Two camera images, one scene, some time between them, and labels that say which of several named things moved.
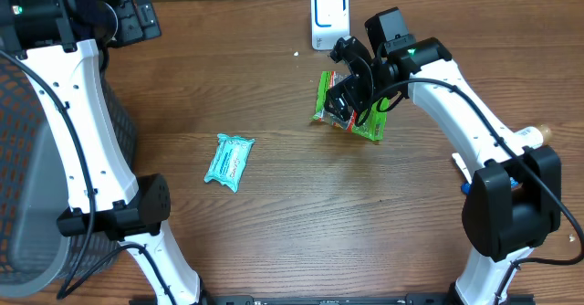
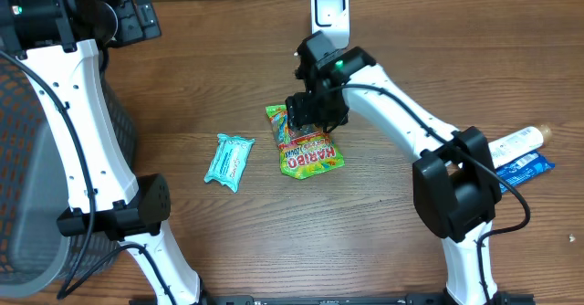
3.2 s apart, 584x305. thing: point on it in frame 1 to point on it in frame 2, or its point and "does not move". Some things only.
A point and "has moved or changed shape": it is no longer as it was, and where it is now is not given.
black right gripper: (359, 101) to (297, 111)
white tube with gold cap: (532, 137) does not move
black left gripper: (135, 29) does not move
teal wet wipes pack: (229, 160) does not move
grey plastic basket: (35, 258) does not move
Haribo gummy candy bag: (373, 126) has moved or changed shape
